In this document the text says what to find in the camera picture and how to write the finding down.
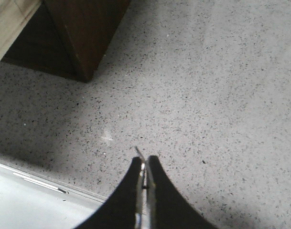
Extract wooden drawer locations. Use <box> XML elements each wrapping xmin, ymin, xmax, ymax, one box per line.
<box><xmin>0</xmin><ymin>0</ymin><xmax>42</xmax><ymax>61</ymax></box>

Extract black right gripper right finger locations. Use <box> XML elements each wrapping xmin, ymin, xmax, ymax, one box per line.
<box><xmin>147</xmin><ymin>156</ymin><xmax>215</xmax><ymax>229</ymax></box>

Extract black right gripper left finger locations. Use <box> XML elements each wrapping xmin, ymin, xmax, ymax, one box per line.
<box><xmin>77</xmin><ymin>157</ymin><xmax>141</xmax><ymax>229</ymax></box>

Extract dark wooden drawer cabinet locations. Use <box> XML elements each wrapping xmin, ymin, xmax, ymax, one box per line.
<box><xmin>2</xmin><ymin>0</ymin><xmax>130</xmax><ymax>82</ymax></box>

